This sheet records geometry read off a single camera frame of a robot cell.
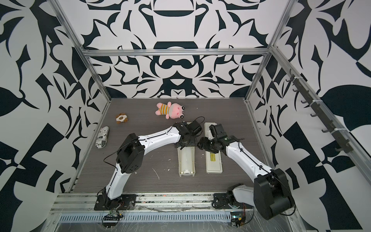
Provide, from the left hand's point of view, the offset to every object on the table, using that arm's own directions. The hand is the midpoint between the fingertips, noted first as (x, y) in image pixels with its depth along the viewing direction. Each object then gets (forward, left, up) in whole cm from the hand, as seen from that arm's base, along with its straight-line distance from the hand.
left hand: (189, 140), depth 91 cm
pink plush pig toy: (+23, +10, +2) cm, 25 cm away
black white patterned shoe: (+5, +56, -2) cm, 56 cm away
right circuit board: (-39, -22, -6) cm, 45 cm away
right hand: (-4, -6, +4) cm, 8 cm away
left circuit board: (-38, +38, -3) cm, 54 cm away
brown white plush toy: (+21, +48, -3) cm, 52 cm away
